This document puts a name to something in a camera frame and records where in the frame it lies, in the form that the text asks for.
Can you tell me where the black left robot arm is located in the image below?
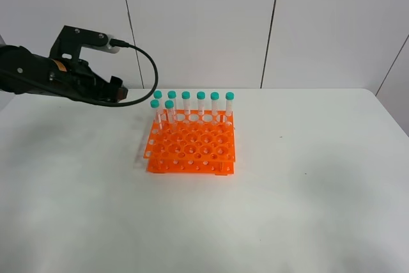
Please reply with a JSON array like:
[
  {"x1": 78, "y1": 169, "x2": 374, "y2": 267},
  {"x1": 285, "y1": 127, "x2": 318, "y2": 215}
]
[{"x1": 1, "y1": 45, "x2": 128, "y2": 103}]

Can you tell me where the row test tube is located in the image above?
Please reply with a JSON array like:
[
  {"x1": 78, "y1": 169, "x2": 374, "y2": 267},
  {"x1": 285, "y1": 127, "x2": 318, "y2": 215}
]
[
  {"x1": 153, "y1": 90, "x2": 164, "y2": 114},
  {"x1": 167, "y1": 90, "x2": 176, "y2": 108},
  {"x1": 225, "y1": 91, "x2": 235, "y2": 123},
  {"x1": 210, "y1": 91, "x2": 219, "y2": 125},
  {"x1": 196, "y1": 91, "x2": 206, "y2": 123},
  {"x1": 181, "y1": 91, "x2": 190, "y2": 122}
]

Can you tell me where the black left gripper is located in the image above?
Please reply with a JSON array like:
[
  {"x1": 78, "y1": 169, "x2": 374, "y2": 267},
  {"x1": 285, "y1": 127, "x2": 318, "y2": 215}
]
[{"x1": 73, "y1": 59, "x2": 128, "y2": 102}]

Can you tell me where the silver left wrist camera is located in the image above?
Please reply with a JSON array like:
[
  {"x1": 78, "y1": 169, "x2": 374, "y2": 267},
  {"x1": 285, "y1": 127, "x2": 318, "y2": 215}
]
[{"x1": 49, "y1": 26, "x2": 120, "y2": 63}]

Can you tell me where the black left camera cable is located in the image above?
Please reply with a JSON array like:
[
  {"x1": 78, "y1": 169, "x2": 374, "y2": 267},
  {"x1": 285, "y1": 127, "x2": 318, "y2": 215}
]
[{"x1": 0, "y1": 38, "x2": 159, "y2": 108}]

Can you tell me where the orange test tube rack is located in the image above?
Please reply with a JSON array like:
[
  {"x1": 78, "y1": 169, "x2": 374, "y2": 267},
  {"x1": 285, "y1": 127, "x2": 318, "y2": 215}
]
[{"x1": 144, "y1": 109, "x2": 236, "y2": 176}]

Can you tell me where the teal-capped test tube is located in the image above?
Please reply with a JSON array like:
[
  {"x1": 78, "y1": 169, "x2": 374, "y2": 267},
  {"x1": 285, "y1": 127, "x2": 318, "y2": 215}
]
[{"x1": 165, "y1": 100, "x2": 177, "y2": 132}]

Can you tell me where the front-left racked test tube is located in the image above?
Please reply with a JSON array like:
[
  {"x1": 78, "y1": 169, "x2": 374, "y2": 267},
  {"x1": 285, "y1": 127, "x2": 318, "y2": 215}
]
[{"x1": 150, "y1": 99, "x2": 163, "y2": 135}]

